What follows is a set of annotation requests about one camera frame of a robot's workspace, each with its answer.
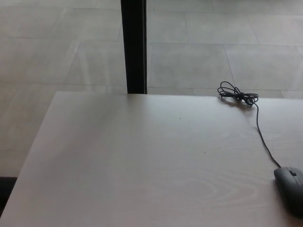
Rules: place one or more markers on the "black computer mouse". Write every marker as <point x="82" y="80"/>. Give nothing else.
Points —
<point x="291" y="189"/>

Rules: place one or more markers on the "black vertical post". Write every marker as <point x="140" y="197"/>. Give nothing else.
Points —
<point x="135" y="47"/>

